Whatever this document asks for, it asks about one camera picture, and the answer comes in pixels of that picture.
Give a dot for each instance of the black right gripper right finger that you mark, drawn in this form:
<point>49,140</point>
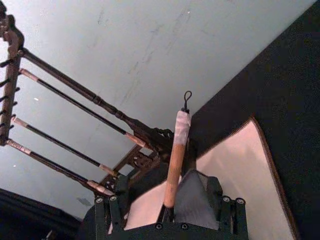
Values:
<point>197,200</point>

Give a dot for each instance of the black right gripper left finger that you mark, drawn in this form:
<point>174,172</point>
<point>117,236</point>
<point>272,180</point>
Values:
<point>119,190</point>

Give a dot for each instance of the wooden brush with white tape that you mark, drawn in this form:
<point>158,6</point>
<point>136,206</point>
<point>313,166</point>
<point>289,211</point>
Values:
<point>175,165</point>

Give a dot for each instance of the white mat with brown border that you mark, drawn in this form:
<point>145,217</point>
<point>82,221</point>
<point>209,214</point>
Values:
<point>240,175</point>

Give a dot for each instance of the black brush with tan ends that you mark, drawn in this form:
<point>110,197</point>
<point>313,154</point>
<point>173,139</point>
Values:
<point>57,165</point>
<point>62,145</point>
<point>82,107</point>

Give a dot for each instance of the dark carved wooden brush rack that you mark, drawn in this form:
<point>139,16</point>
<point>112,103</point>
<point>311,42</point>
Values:
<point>75,83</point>

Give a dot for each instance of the black table cloth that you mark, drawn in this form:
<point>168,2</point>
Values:
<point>287,87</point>

